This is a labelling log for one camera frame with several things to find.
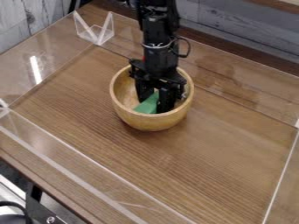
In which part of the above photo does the black table leg mount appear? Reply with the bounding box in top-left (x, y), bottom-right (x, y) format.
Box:
top-left (26, 185), bottom-right (67, 224)

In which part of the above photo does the green rectangular block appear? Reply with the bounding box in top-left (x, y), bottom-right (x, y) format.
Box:
top-left (134, 92), bottom-right (159, 114)

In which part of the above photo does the clear acrylic corner bracket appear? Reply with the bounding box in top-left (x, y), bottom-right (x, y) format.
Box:
top-left (72, 11), bottom-right (115, 46)

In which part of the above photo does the brown wooden bowl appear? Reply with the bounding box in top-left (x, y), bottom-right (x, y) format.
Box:
top-left (108, 65), bottom-right (195, 131)

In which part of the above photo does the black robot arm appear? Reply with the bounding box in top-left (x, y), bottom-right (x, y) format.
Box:
top-left (130, 0), bottom-right (191, 114)

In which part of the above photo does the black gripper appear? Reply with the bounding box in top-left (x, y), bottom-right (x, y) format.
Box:
top-left (130, 40), bottom-right (189, 114)

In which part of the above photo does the black cable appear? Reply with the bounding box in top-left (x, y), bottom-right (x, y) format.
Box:
top-left (0, 201), bottom-right (31, 224)

